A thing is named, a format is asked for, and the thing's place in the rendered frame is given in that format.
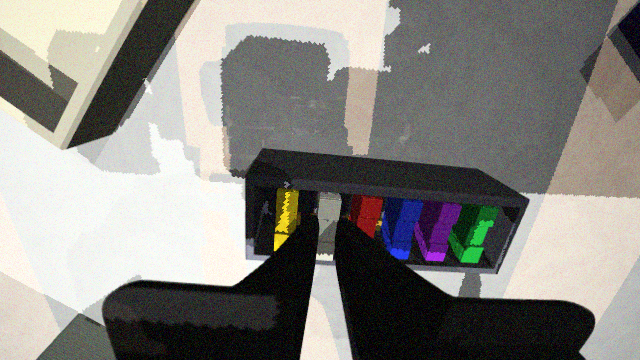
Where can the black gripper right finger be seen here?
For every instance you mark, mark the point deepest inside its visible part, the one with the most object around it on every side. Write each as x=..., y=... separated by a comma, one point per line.
x=393, y=313

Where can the red fuse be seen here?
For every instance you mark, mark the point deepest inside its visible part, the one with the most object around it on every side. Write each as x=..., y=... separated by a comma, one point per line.
x=365, y=211

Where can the beige square tray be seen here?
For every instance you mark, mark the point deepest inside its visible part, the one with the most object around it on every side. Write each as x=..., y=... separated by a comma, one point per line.
x=69, y=69

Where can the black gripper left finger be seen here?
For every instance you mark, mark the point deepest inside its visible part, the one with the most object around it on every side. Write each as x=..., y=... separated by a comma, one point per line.
x=262, y=317

